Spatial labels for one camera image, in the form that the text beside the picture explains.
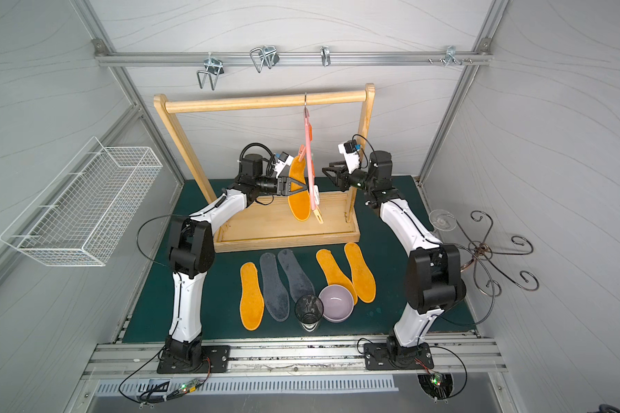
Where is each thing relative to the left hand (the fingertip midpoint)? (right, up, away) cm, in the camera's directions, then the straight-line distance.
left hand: (306, 189), depth 85 cm
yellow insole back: (-18, -40, -2) cm, 43 cm away
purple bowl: (+10, -38, -1) cm, 39 cm away
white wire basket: (-60, -8, -17) cm, 63 cm away
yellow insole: (+10, -30, +5) cm, 32 cm away
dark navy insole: (-2, -33, +3) cm, 34 cm away
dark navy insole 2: (-10, -37, -1) cm, 38 cm away
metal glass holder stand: (+43, -17, -24) cm, 52 cm away
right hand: (+7, +8, -4) cm, 11 cm away
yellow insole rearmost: (-3, -5, +1) cm, 5 cm away
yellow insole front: (+20, -32, +5) cm, 38 cm away
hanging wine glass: (+36, -9, -19) cm, 42 cm away
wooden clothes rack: (-21, -13, +16) cm, 30 cm away
